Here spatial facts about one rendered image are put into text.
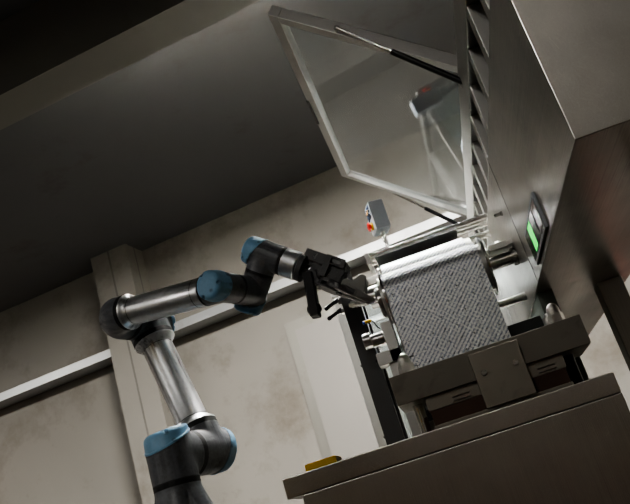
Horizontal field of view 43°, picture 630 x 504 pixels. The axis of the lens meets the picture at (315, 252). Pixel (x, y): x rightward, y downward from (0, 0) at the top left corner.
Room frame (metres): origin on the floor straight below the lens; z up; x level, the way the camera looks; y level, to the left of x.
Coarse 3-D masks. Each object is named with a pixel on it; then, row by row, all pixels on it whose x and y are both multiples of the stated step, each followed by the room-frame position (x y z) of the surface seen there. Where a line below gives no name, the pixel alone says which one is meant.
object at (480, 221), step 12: (480, 216) 2.08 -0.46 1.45; (444, 228) 2.09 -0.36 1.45; (456, 228) 2.09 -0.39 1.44; (468, 228) 2.15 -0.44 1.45; (408, 240) 2.10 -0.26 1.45; (420, 240) 2.10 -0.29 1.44; (432, 240) 2.11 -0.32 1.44; (444, 240) 2.15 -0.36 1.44; (384, 252) 2.11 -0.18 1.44; (396, 252) 2.12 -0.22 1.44; (408, 252) 2.15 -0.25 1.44; (372, 264) 2.15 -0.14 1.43
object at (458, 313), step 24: (480, 264) 1.79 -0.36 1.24; (432, 288) 1.80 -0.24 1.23; (456, 288) 1.80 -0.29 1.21; (480, 288) 1.79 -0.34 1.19; (408, 312) 1.81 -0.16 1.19; (432, 312) 1.80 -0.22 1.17; (456, 312) 1.80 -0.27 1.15; (480, 312) 1.79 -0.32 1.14; (408, 336) 1.81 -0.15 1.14; (432, 336) 1.80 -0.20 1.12; (456, 336) 1.80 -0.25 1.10; (480, 336) 1.79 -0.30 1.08; (504, 336) 1.79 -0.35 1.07; (432, 360) 1.81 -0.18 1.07
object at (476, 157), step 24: (456, 0) 1.31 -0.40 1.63; (480, 0) 1.14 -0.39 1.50; (456, 24) 1.41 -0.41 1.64; (480, 24) 1.26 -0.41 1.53; (456, 48) 1.52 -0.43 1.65; (480, 48) 1.41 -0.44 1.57; (480, 72) 1.41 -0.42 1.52; (480, 96) 1.56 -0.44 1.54; (480, 120) 1.71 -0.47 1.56; (480, 144) 1.74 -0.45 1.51; (480, 168) 1.89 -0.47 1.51; (480, 192) 2.17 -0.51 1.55
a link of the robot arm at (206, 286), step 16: (208, 272) 1.78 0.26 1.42; (224, 272) 1.81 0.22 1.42; (160, 288) 1.91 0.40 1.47; (176, 288) 1.86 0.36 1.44; (192, 288) 1.83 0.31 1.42; (208, 288) 1.79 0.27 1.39; (224, 288) 1.79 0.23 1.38; (240, 288) 1.84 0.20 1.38; (112, 304) 1.95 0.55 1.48; (128, 304) 1.94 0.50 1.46; (144, 304) 1.91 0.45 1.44; (160, 304) 1.89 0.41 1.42; (176, 304) 1.87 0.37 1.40; (192, 304) 1.86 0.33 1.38; (208, 304) 1.85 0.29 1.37; (112, 320) 1.96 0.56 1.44; (128, 320) 1.96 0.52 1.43; (144, 320) 1.95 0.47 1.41; (112, 336) 2.04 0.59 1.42; (128, 336) 2.05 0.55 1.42
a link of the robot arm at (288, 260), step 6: (288, 252) 1.88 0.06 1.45; (294, 252) 1.88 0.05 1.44; (300, 252) 1.89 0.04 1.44; (282, 258) 1.87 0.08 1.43; (288, 258) 1.87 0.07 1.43; (294, 258) 1.87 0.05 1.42; (282, 264) 1.88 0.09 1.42; (288, 264) 1.87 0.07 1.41; (294, 264) 1.87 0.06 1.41; (282, 270) 1.89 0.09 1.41; (288, 270) 1.88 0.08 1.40; (282, 276) 1.91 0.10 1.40; (288, 276) 1.90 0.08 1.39
